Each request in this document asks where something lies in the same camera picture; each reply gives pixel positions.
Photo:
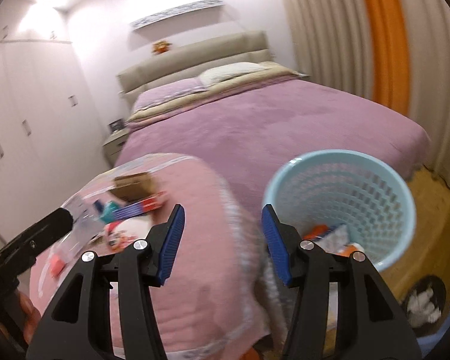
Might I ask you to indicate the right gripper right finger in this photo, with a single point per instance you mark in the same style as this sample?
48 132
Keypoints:
370 322

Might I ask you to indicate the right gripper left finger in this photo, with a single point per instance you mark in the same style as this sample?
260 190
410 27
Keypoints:
76 323

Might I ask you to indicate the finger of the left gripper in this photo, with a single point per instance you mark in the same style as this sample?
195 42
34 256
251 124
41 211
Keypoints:
41 232

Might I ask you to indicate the red white paper cup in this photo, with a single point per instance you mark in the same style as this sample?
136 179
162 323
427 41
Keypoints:
119 234

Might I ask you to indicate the dark red-blue snack box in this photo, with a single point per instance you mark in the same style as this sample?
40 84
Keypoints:
142 207

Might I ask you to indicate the white printed tube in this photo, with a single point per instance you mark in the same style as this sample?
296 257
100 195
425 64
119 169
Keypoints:
338 241

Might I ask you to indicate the person's hand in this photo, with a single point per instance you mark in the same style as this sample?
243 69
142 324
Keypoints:
30 314

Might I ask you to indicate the dark bin with tissues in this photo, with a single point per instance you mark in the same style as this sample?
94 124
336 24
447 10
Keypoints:
425 305

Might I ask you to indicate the pink elephant quilt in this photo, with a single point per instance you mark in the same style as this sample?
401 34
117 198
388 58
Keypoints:
207 309

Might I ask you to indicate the brown cardboard piece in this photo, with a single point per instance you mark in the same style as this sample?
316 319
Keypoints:
134 187

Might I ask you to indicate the white built-in wardrobe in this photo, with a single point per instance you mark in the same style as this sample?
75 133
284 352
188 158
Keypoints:
50 135

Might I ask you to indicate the beige nightstand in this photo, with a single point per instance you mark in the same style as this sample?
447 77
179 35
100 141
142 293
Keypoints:
113 145

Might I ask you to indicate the light blue plastic basket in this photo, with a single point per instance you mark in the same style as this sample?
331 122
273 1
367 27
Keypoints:
334 187

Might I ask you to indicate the purple pillow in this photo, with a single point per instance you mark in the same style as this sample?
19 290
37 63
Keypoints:
165 93

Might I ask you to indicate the purple bedspread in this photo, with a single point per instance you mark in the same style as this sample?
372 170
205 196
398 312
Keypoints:
248 136

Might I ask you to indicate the white dotted pillow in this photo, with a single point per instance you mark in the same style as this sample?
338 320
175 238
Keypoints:
216 75

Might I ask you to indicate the orange plush toy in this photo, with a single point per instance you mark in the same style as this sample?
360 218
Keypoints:
161 47

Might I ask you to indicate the beige padded headboard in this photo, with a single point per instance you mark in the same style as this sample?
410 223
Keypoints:
191 60

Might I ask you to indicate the beige curtain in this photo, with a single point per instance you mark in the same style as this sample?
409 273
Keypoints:
332 42

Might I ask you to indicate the orange curtain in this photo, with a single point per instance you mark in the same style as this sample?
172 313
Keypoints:
391 59

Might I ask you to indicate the small photo frame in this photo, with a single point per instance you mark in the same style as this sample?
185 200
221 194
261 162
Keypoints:
117 125

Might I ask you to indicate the white decorated wall shelf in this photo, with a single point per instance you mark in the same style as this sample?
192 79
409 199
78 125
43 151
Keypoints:
175 11

